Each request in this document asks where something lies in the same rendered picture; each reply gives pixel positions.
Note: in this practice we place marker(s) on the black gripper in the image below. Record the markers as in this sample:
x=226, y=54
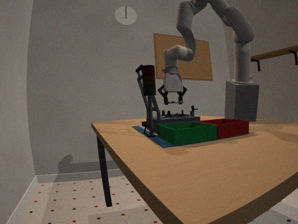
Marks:
x=172, y=83

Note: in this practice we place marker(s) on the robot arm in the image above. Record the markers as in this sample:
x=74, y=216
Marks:
x=231, y=17

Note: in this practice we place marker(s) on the green bin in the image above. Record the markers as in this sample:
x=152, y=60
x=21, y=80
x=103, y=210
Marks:
x=176, y=134

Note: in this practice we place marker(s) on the red open-top bin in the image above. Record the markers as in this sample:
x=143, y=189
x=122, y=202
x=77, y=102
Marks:
x=229, y=127

